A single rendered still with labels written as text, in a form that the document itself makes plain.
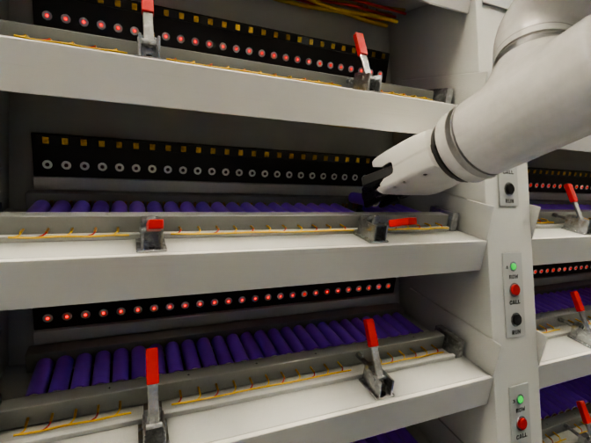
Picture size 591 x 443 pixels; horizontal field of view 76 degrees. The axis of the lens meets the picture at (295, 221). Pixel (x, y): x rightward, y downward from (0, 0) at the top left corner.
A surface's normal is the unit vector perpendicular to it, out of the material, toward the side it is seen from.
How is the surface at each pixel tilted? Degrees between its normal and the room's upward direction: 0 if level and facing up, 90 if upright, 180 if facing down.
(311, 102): 108
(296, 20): 90
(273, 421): 18
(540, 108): 118
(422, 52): 90
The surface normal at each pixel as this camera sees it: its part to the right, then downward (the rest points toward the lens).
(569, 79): -0.85, 0.28
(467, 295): -0.91, 0.01
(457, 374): 0.10, -0.96
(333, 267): 0.39, 0.26
